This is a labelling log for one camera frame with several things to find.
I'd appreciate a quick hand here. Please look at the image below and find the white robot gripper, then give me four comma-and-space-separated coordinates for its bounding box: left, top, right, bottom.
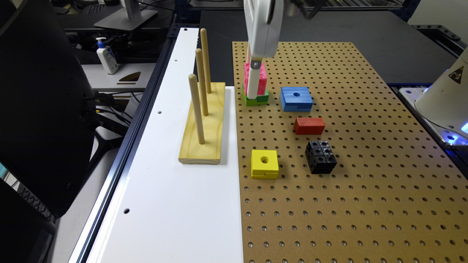
244, 0, 284, 99

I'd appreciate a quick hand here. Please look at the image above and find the pink studded cube block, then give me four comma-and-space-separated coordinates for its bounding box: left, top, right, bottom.
244, 63, 267, 96

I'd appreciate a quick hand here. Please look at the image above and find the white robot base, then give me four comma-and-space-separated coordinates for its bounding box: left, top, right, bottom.
399, 51, 467, 147

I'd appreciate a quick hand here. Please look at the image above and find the green block with hole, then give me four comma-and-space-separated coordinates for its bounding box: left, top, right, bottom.
243, 85, 269, 106

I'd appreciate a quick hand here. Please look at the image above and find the blue block with hole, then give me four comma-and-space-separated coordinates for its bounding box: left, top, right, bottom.
280, 87, 313, 112

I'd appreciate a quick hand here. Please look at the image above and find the middle wooden peg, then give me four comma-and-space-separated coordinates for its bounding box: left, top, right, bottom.
195, 48, 208, 116

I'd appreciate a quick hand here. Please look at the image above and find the wooden peg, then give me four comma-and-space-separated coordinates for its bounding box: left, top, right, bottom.
188, 74, 205, 145
195, 48, 208, 116
200, 28, 211, 94

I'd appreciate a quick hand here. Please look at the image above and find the front wooden peg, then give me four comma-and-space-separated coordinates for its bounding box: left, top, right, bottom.
188, 74, 205, 145

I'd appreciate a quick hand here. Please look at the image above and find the rear wooden peg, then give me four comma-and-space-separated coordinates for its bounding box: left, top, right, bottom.
200, 28, 211, 94

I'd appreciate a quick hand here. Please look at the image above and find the red rectangular block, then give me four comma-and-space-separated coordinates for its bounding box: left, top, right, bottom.
294, 118, 325, 134

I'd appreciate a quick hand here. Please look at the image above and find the yellow block with hole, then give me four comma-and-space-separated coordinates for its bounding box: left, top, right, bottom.
251, 150, 279, 179

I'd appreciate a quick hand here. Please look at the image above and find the wooden peg stand base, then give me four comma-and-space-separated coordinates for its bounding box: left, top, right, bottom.
178, 83, 225, 164

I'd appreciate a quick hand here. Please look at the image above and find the black studded cube block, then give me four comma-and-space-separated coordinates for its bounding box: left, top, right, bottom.
305, 140, 336, 174

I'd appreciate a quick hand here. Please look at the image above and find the brown perforated pegboard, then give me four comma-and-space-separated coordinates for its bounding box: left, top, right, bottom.
233, 42, 467, 262

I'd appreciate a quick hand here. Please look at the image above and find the grey monitor stand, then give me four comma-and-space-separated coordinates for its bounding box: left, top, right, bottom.
94, 0, 158, 31

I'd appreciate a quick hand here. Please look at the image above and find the white pump lotion bottle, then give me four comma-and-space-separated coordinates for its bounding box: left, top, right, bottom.
96, 37, 118, 75

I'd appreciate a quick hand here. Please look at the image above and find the white board panel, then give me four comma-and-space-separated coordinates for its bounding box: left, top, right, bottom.
70, 28, 244, 262

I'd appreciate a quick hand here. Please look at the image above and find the black office chair back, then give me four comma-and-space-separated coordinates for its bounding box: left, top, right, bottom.
1, 0, 98, 218

